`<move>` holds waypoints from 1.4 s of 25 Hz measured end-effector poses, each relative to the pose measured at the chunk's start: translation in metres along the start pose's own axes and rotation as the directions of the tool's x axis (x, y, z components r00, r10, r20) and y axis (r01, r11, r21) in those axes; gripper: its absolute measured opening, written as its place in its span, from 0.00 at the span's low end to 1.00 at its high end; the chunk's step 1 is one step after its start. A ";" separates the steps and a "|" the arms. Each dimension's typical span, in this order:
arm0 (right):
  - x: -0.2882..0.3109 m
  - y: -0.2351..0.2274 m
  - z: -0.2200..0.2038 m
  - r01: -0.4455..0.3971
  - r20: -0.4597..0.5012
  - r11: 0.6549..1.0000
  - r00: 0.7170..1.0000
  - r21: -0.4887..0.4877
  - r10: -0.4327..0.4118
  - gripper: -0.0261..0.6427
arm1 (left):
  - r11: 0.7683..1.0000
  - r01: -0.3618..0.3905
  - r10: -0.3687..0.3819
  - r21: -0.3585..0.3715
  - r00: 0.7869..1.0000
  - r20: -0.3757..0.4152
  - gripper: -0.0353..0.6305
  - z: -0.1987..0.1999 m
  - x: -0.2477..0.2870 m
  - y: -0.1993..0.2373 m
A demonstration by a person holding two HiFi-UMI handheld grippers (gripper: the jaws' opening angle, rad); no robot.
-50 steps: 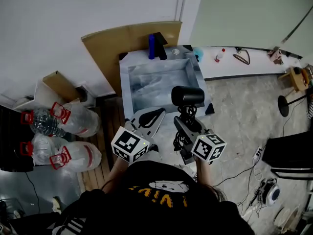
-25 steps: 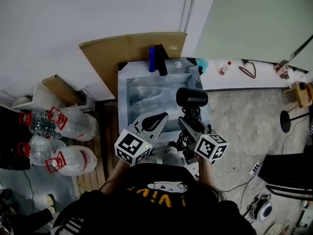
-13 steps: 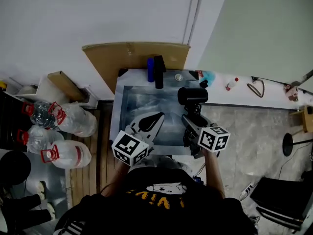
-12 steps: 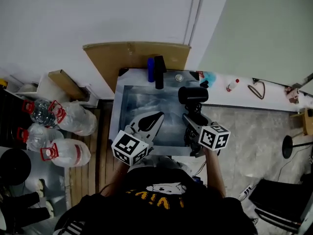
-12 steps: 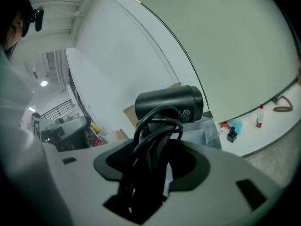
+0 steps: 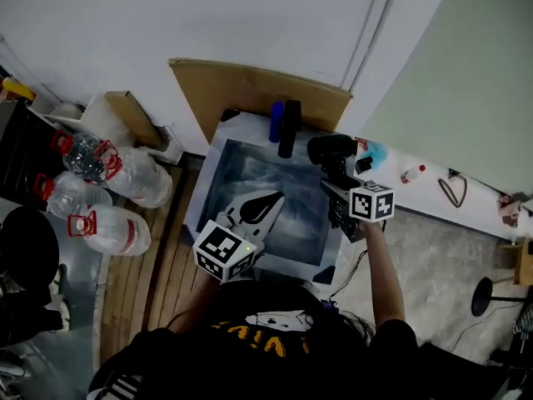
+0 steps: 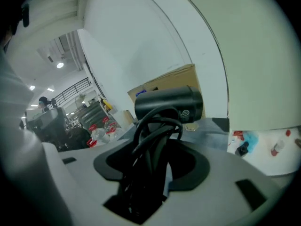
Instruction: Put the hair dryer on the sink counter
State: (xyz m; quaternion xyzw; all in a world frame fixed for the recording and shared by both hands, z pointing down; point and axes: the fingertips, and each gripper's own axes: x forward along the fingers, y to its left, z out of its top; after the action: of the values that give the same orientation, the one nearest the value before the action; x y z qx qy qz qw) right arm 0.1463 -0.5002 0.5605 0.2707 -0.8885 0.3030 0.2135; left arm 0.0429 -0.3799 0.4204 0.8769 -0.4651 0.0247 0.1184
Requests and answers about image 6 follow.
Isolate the brown strap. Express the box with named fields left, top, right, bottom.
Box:
left=436, top=168, right=469, bottom=209

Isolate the white wall conduit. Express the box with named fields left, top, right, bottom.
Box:
left=340, top=0, right=408, bottom=94

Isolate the teal cloth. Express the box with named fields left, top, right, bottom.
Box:
left=365, top=139, right=391, bottom=171

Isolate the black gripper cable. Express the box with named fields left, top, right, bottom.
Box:
left=327, top=247, right=371, bottom=308

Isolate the pink box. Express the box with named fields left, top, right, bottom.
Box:
left=498, top=192, right=523, bottom=229

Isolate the small bottle with red cap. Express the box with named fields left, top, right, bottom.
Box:
left=400, top=163, right=427, bottom=185

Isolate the black standing fan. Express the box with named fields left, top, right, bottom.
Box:
left=471, top=276, right=533, bottom=321

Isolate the long cardboard box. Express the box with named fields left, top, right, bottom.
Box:
left=103, top=90, right=164, bottom=148

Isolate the wooden stool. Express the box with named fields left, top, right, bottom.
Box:
left=496, top=237, right=533, bottom=288

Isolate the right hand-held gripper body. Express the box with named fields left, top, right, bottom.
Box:
left=332, top=180, right=396, bottom=244

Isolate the blue bottle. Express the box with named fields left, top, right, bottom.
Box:
left=268, top=100, right=286, bottom=144

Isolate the person's black printed t-shirt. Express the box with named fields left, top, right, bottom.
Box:
left=86, top=278, right=514, bottom=400

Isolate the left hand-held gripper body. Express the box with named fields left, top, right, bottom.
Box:
left=192, top=212, right=265, bottom=283

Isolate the white plastic container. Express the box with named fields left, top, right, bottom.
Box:
left=42, top=93, right=110, bottom=135

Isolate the black bottle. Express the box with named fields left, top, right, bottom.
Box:
left=276, top=98, right=303, bottom=160

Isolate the yellow object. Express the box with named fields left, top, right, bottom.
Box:
left=1, top=76, right=37, bottom=102

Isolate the striped cloth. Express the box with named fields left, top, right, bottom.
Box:
left=511, top=305, right=533, bottom=338

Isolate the black cabinet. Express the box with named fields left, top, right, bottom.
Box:
left=0, top=99, right=68, bottom=200

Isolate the wooden slatted platform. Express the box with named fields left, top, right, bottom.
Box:
left=98, top=153, right=218, bottom=367

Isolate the white ledge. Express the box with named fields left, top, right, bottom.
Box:
left=352, top=138, right=533, bottom=242

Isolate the brown cardboard sheet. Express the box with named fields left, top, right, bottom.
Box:
left=167, top=57, right=355, bottom=146

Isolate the person's right forearm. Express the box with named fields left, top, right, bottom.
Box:
left=358, top=220, right=407, bottom=329

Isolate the crumpled clear water jug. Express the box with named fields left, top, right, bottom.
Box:
left=50, top=130, right=108, bottom=185

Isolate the small black object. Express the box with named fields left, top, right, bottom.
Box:
left=354, top=155, right=375, bottom=176

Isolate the black round stool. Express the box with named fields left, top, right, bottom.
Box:
left=0, top=205, right=61, bottom=292

